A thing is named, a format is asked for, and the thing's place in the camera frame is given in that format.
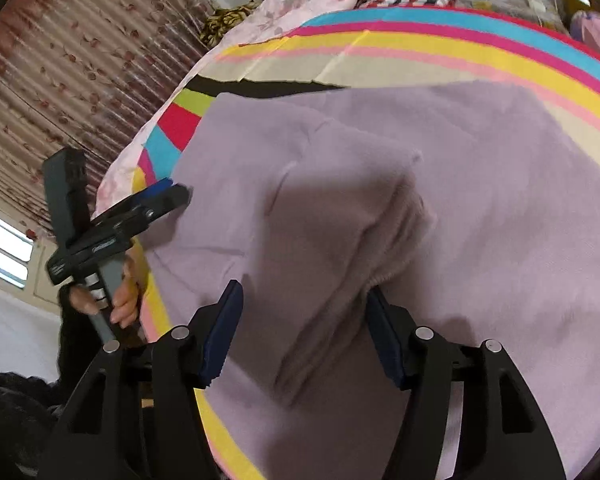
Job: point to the striped colourful blanket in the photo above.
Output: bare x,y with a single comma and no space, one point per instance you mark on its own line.
430,45

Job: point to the person's left forearm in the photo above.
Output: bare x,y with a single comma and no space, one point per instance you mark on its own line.
75,355

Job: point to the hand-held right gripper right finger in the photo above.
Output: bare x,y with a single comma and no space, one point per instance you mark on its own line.
387,340

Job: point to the brown floral curtain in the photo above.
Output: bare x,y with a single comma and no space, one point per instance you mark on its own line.
80,60

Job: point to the person's left hand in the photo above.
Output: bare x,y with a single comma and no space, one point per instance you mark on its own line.
127,300

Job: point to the yellow black patterned cloth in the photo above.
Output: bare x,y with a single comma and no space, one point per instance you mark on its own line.
225,22

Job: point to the window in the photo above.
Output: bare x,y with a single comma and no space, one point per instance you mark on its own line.
5,247

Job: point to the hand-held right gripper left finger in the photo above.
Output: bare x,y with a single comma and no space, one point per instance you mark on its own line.
220,340

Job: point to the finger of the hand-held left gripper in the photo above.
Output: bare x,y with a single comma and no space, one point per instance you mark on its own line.
172,200
152,191

